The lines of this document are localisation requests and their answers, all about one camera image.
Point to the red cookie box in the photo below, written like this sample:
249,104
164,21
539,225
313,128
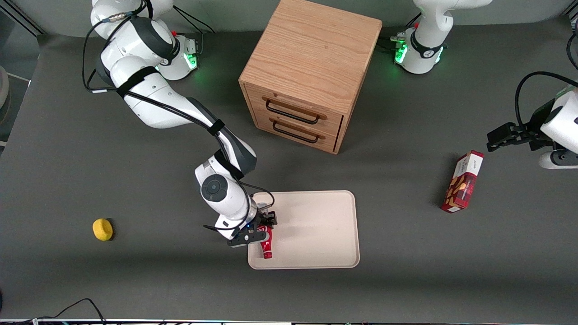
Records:
461,183

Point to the wooden drawer cabinet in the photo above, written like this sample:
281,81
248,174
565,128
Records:
311,58

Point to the wooden drawer front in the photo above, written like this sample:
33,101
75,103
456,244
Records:
298,135
293,108

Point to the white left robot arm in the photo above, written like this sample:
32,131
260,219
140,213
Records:
429,45

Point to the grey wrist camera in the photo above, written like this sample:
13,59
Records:
246,239
557,160

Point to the beige rectangular tray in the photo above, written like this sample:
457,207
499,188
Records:
316,230

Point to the red coke bottle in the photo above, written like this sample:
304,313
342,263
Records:
267,246

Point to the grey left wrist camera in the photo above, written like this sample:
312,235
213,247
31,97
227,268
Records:
557,160

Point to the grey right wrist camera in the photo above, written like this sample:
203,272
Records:
246,239

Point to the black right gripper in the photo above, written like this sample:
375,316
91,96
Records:
264,220

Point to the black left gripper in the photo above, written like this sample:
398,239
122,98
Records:
529,133

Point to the yellow lemon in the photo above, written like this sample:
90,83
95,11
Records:
102,229

